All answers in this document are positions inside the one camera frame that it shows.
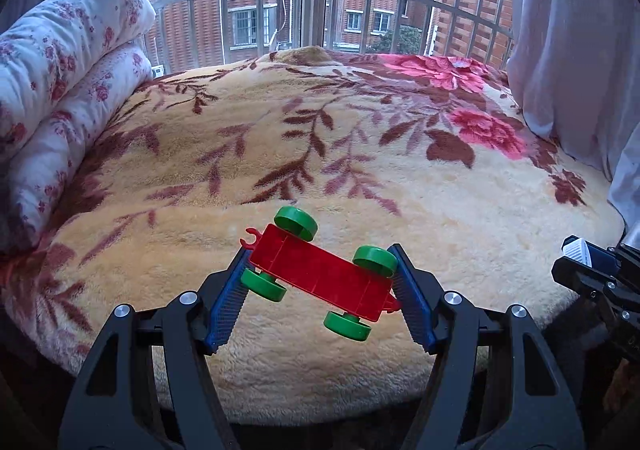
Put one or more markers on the red toy car green wheels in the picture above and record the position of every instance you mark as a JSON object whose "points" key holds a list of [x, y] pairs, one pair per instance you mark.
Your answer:
{"points": [[320, 272]]}

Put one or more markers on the white curtain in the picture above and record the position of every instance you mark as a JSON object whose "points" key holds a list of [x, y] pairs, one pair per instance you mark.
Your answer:
{"points": [[570, 39]]}

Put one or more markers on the green tree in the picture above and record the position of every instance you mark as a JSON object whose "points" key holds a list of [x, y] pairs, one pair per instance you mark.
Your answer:
{"points": [[397, 39]]}

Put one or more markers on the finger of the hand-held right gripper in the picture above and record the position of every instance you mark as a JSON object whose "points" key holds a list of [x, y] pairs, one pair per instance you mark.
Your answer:
{"points": [[627, 260], [590, 287]]}

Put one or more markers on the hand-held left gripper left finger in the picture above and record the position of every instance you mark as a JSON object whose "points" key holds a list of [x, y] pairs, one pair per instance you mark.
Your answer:
{"points": [[227, 310]]}

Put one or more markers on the red brick building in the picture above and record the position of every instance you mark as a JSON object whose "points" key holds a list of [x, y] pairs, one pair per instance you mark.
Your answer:
{"points": [[205, 24]]}

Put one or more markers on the white floral rolled quilt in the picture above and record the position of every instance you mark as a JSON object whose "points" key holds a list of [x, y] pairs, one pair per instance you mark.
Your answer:
{"points": [[65, 79]]}

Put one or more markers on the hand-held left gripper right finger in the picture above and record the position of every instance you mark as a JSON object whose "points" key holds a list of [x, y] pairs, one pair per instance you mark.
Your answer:
{"points": [[412, 300]]}

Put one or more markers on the beige floral plush blanket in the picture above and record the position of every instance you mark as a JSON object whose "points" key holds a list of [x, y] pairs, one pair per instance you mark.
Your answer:
{"points": [[350, 154]]}

